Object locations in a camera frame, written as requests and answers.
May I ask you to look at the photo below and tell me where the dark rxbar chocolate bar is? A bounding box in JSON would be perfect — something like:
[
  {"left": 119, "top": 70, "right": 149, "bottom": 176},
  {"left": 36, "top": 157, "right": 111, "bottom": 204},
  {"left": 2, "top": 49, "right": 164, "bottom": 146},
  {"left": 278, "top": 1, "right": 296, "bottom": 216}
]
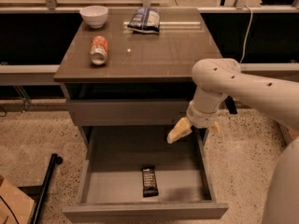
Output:
[{"left": 141, "top": 166, "right": 159, "bottom": 198}]

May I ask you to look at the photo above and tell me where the cardboard box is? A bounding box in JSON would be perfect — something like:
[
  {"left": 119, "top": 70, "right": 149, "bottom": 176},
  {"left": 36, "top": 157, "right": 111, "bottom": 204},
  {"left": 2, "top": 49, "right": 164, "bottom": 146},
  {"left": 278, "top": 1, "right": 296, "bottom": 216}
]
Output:
[
  {"left": 279, "top": 124, "right": 299, "bottom": 145},
  {"left": 0, "top": 175, "right": 35, "bottom": 224}
]

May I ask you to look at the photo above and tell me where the orange soda can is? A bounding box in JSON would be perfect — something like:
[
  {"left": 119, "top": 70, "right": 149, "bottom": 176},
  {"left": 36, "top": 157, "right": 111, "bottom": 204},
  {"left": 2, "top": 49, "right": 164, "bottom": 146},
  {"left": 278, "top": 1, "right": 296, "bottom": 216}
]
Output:
[{"left": 90, "top": 36, "right": 108, "bottom": 65}]

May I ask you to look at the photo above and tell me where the open grey middle drawer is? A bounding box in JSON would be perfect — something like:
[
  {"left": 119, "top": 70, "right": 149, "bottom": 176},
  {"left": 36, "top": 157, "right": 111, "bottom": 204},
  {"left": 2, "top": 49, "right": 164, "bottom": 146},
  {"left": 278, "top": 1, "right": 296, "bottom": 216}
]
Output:
[{"left": 63, "top": 126, "right": 228, "bottom": 223}]

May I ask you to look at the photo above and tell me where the closed grey upper drawer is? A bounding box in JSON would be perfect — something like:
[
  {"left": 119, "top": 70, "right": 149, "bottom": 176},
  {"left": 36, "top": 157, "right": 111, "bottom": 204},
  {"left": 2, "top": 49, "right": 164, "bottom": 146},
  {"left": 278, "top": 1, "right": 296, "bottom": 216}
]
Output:
[{"left": 65, "top": 100, "right": 189, "bottom": 126}]

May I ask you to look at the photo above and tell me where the blue white chip bag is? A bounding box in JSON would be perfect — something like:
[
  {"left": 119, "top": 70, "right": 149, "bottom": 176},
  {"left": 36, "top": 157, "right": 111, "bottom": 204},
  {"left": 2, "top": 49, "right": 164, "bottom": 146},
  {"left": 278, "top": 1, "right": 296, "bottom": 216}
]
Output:
[{"left": 127, "top": 7, "right": 161, "bottom": 34}]

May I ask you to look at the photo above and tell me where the grey horizontal rail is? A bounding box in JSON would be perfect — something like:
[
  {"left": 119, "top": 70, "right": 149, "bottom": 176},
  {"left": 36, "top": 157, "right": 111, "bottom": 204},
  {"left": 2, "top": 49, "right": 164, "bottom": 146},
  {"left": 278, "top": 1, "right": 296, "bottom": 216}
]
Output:
[{"left": 0, "top": 63, "right": 299, "bottom": 86}]

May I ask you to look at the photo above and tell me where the cardboard box right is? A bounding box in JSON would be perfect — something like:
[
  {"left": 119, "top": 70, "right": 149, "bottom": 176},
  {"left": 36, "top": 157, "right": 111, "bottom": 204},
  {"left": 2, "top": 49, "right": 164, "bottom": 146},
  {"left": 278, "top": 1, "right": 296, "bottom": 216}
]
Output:
[{"left": 279, "top": 124, "right": 299, "bottom": 145}]

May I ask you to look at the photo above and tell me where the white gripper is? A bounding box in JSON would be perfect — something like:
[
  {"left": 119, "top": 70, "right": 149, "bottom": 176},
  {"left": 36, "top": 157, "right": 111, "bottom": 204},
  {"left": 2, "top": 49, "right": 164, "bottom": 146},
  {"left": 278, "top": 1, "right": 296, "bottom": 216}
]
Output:
[{"left": 167, "top": 101, "right": 220, "bottom": 144}]

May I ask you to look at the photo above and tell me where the grey drawer cabinet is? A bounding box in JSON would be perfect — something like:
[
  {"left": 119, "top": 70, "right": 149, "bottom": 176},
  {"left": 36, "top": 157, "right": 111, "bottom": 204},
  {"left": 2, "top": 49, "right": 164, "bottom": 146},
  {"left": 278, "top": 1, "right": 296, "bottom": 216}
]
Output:
[{"left": 54, "top": 8, "right": 221, "bottom": 153}]

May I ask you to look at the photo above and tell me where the white ceramic bowl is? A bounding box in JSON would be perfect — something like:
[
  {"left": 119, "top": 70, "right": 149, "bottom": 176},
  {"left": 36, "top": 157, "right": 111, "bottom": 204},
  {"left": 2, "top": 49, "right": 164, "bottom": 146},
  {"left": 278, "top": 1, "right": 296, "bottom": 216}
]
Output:
[{"left": 79, "top": 6, "right": 108, "bottom": 28}]

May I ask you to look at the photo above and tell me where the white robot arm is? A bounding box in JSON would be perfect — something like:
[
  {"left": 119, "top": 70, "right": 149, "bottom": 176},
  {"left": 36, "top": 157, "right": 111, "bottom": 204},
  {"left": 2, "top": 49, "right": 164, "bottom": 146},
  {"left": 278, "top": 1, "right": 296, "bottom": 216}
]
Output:
[{"left": 167, "top": 59, "right": 299, "bottom": 224}]

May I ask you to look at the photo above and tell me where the white cable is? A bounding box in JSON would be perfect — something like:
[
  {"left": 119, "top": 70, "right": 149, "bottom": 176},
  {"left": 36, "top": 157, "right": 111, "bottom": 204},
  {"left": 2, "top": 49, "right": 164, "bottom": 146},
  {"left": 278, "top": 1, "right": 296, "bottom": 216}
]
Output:
[{"left": 238, "top": 5, "right": 254, "bottom": 64}]

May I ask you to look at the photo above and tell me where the black metal leg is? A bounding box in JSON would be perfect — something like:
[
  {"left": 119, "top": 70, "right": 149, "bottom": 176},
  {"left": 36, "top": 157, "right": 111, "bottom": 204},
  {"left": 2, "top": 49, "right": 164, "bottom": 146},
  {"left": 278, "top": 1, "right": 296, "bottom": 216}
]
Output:
[{"left": 20, "top": 153, "right": 63, "bottom": 224}]

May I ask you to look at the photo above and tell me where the cardboard box bottom left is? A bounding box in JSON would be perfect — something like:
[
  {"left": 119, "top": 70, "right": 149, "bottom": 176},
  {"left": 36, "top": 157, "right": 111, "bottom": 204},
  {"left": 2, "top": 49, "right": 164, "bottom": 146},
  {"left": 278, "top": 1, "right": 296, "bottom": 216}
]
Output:
[{"left": 0, "top": 175, "right": 35, "bottom": 224}]

